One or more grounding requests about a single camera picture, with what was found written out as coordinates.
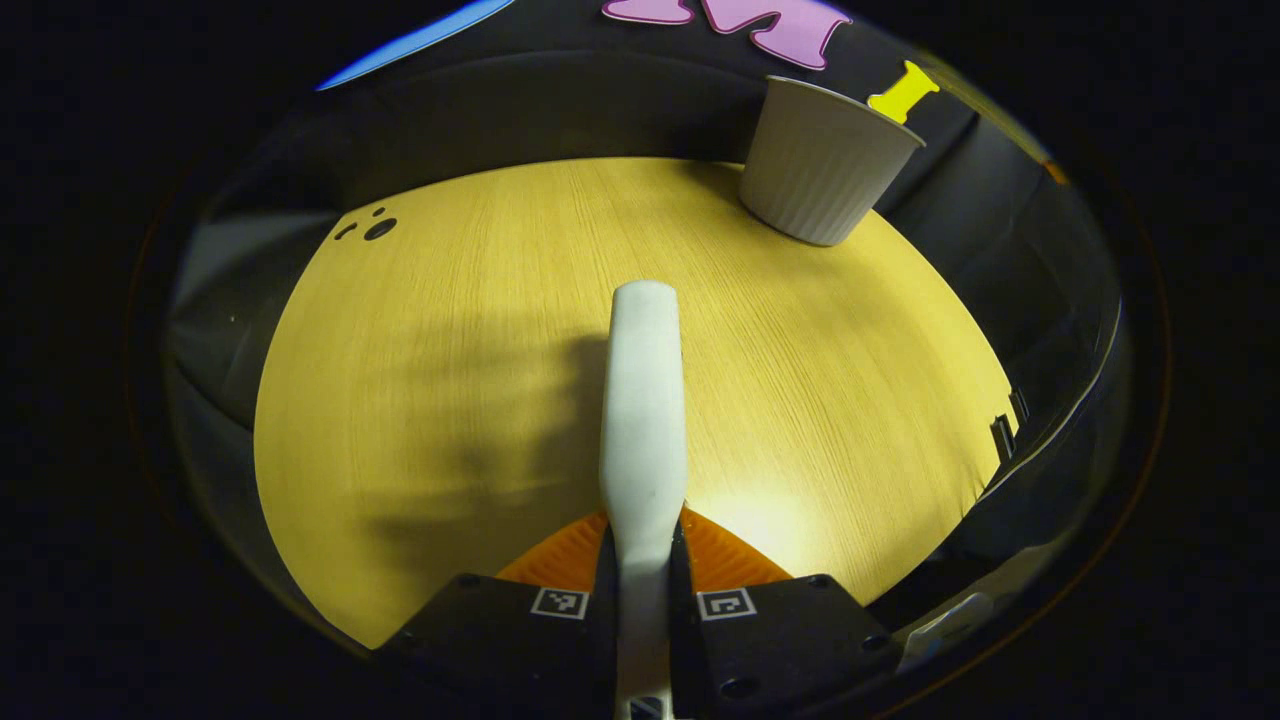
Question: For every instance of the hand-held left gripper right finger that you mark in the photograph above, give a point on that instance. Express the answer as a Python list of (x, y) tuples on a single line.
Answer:
[(790, 640)]

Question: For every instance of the white ribbed garbage bin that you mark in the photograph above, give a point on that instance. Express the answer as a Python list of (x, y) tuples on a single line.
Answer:
[(815, 165)]

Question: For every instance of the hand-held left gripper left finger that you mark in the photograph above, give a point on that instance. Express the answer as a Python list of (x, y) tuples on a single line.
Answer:
[(500, 640)]

